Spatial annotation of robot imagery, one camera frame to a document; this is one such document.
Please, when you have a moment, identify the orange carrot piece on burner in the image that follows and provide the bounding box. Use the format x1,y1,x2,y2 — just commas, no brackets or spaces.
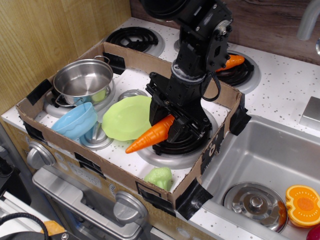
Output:
215,54,245,73

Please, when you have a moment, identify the orange toy carrot green top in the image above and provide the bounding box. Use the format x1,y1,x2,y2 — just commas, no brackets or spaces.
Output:
125,114,175,154

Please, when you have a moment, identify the light blue plastic bowl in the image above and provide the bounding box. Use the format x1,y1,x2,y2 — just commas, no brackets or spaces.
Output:
51,102,98,140

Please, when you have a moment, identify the small steel pot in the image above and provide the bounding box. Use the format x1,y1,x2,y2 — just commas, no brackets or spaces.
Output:
53,55,113,107

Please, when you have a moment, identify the orange tag bottom left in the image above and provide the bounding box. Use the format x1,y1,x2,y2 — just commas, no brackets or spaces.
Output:
44,220,66,236

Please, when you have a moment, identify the silver oven knob right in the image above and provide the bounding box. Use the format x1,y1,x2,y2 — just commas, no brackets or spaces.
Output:
113,191,148,225

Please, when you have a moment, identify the front right black burner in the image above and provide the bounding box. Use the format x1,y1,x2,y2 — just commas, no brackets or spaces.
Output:
137,109,219,170

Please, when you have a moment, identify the silver oven knob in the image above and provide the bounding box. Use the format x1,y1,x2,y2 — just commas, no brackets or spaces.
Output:
26,141,56,170
113,191,148,225

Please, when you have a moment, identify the light green plastic plate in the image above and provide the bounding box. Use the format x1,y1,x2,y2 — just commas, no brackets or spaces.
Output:
101,95,152,141

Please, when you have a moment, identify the red toy fruit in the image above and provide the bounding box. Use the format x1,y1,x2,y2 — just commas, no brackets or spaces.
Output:
306,225,320,240

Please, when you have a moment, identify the back right black burner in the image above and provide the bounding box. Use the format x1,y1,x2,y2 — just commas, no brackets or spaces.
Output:
216,50,262,94

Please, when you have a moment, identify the silver oven knob left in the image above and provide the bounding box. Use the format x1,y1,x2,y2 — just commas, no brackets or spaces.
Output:
26,141,56,170

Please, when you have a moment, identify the orange toy fruit half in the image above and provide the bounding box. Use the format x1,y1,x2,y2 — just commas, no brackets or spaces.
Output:
285,185,320,228

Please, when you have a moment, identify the silver knob back centre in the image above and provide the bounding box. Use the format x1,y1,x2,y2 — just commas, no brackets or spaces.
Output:
173,39,180,53

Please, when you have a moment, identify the green toy broccoli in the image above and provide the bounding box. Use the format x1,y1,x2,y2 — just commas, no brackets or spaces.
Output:
143,167,172,191

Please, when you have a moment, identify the back left black burner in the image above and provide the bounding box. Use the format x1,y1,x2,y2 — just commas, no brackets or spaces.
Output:
104,26,165,57

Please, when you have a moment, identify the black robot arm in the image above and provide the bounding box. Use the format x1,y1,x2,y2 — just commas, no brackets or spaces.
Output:
141,0,233,143

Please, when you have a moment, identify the silver faucet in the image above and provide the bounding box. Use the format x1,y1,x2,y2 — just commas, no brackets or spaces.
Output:
296,0,320,41

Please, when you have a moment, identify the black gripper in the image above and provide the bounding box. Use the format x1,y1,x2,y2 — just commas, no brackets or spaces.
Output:
146,72,211,143

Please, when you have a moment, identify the silver knob inside fence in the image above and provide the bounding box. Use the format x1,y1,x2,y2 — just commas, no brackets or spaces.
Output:
79,121,113,150

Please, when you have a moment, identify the steel pot lid in sink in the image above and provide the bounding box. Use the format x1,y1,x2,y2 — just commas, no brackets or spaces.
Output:
222,182,288,233

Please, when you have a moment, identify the silver sink basin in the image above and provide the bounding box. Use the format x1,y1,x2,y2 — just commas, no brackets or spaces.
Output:
192,115,320,240

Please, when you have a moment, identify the black cable bottom left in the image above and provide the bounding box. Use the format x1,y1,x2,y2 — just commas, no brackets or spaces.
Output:
0,212,48,240

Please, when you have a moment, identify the silver oven door handle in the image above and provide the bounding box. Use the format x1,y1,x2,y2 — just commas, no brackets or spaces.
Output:
32,168,143,240

